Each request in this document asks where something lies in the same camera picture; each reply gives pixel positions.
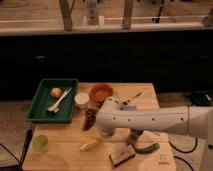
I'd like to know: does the yellow banana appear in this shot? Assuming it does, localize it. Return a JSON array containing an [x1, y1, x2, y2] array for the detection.
[[80, 139, 102, 152]]

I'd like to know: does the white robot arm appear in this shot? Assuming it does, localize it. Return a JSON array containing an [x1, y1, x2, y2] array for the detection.
[[96, 97, 213, 171]]

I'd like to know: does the metal cup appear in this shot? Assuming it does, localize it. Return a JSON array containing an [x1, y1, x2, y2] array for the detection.
[[129, 129, 143, 141]]

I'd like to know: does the white small cup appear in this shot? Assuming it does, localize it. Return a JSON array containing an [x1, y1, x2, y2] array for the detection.
[[75, 92, 89, 109]]

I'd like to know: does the green plastic cup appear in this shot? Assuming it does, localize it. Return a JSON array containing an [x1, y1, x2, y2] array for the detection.
[[33, 135, 48, 152]]

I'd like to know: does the dark red grape bunch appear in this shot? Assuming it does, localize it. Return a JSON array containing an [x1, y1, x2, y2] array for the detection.
[[83, 108, 97, 131]]

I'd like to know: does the black rectangular box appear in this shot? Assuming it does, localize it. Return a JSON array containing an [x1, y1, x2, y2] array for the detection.
[[109, 144, 135, 167]]

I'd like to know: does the blue sponge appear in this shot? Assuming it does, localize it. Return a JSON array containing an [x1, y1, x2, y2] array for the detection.
[[121, 105, 137, 111]]

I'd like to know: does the orange bowl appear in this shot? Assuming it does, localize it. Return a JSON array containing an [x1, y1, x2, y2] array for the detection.
[[90, 84, 113, 102]]

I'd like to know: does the light blue cloth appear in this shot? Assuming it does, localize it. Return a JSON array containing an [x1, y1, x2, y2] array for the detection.
[[149, 131, 161, 136]]

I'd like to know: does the green cucumber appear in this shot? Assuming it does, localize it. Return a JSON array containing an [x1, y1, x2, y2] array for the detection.
[[134, 143, 160, 154]]

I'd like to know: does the white plastic fork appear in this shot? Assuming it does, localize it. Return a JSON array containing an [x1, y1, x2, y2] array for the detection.
[[47, 88, 71, 113]]

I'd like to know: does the orange fruit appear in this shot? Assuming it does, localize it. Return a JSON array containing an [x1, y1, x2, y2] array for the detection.
[[50, 87, 62, 99]]

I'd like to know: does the green plastic tray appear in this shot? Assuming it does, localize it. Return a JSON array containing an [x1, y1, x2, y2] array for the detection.
[[27, 79, 78, 123]]

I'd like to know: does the black cable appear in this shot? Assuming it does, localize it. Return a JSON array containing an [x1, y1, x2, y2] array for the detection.
[[168, 134, 199, 171]]

